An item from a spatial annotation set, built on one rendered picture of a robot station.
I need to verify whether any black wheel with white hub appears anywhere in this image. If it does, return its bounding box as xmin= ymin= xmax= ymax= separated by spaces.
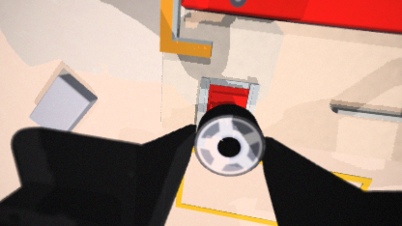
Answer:
xmin=194 ymin=104 xmax=266 ymax=177

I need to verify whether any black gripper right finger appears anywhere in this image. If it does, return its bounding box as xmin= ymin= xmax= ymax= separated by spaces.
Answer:
xmin=262 ymin=136 xmax=402 ymax=226

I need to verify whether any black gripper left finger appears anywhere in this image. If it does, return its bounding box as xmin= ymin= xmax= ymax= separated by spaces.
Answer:
xmin=11 ymin=124 xmax=197 ymax=226

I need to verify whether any yellow rectangular outline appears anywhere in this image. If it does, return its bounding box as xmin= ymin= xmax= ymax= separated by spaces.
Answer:
xmin=176 ymin=172 xmax=373 ymax=226

